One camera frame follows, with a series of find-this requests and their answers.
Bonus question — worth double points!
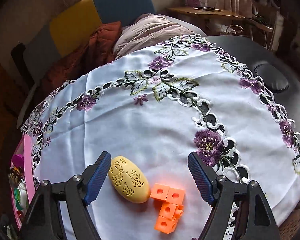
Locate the white green plug-in device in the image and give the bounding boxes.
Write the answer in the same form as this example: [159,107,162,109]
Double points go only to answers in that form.
[17,179,29,210]

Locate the brown studded massage ball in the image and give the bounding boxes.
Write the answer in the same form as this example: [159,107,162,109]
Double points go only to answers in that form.
[8,167,24,188]

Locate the magenta round plastic toy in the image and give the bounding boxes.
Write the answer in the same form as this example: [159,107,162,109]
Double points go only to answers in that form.
[11,154,24,169]

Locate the orange linking cubes block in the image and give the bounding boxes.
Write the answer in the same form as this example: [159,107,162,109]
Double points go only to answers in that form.
[150,183,185,234]

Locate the yellow perforated oval case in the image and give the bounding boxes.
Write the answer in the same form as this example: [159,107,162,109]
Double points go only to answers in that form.
[108,156,151,204]

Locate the red metallic capsule bottle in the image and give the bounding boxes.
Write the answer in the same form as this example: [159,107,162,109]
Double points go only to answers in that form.
[17,210,24,220]

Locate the pink storage box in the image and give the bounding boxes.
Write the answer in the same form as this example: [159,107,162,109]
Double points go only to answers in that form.
[10,135,36,230]

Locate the white embroidered floral tablecloth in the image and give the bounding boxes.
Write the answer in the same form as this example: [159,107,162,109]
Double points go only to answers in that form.
[21,35,300,239]

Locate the rust red quilted jacket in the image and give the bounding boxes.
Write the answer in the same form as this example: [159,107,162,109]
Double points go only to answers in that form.
[39,21,122,95]

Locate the wooden side shelf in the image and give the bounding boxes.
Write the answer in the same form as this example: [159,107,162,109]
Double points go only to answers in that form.
[166,6,274,34]

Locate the pink beige duvet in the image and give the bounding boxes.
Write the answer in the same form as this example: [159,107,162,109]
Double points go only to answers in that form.
[113,14,206,59]

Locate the multicolour sofa backrest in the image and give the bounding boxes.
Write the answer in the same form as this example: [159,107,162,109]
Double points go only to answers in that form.
[23,0,155,83]

